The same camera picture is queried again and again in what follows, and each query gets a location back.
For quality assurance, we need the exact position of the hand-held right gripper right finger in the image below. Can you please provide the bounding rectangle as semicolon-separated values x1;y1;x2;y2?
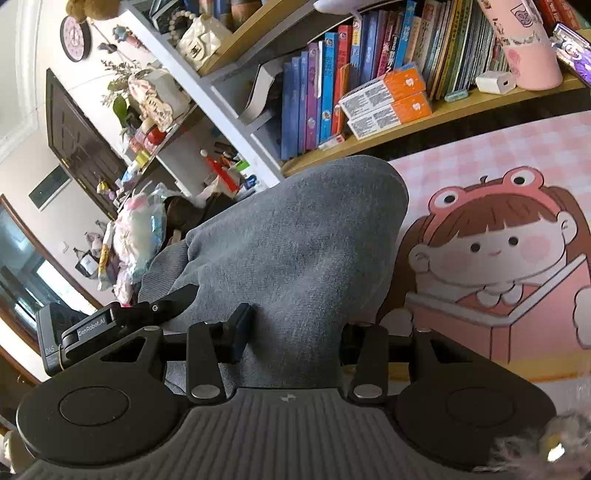
340;323;484;404

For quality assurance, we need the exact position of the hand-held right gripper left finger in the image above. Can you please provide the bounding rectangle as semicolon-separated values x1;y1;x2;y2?
98;302;254;403

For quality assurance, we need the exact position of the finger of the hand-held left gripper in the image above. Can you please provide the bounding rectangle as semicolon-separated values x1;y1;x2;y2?
137;284;200;325

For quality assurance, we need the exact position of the grey sweatshirt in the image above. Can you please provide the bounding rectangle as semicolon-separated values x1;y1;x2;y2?
134;156;410;398

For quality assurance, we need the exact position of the plastic bag of toys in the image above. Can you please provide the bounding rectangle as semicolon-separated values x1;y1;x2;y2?
98;184;169;306

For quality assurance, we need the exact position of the wood framed window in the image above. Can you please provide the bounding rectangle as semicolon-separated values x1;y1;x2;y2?
0;194;104;358

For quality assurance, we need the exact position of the dark brown bag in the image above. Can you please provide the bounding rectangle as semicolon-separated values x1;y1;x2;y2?
163;196;237;243

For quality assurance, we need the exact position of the red bottle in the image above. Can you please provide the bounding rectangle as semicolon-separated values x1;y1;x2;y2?
205;154;242;195

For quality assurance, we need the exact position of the dark wooden door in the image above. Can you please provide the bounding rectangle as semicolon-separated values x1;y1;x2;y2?
44;68;128;221

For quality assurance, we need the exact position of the fluffy grey clothing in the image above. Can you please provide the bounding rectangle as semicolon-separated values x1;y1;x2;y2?
487;410;591;480

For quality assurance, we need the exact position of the white pink decorated box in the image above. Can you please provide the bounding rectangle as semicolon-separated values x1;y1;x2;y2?
128;69;191;134

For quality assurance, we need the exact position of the white wooden bookshelf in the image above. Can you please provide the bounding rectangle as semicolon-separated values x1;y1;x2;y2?
120;0;591;180

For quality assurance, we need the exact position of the white grey folder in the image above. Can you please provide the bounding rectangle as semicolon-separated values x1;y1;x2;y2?
239;62;283;126

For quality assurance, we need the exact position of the dried flower bunch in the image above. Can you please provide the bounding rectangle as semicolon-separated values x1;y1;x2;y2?
100;59;154;131

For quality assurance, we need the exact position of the orange white carton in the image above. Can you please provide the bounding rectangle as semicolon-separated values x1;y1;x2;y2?
338;65;427;117
346;91;434;140

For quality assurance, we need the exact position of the pink checked cartoon mat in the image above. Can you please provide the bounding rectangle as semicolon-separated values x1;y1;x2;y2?
375;111;591;398

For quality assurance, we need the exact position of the white quilted purse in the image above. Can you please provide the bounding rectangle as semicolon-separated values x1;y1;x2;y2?
177;14;232;73

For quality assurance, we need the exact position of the row of colourful books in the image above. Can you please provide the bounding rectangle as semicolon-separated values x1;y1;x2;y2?
279;0;512;160

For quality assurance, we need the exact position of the white charger plug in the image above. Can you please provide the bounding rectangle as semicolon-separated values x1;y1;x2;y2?
475;70;517;95

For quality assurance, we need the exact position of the brown plush toy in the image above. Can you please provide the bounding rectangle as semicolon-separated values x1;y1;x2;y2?
65;0;122;22

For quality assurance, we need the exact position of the pink printed tumbler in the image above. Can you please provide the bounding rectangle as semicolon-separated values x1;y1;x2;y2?
477;0;564;91

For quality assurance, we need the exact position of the purple picture card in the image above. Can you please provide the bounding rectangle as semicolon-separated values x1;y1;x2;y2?
551;21;591;87

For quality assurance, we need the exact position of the grey wall panel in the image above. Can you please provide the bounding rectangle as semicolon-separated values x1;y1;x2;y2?
28;165;73;213

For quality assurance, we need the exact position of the white bead string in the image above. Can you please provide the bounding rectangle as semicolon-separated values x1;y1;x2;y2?
167;9;195;48

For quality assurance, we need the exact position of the round pink wall clock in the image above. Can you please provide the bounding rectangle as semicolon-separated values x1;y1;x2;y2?
59;15;93;64

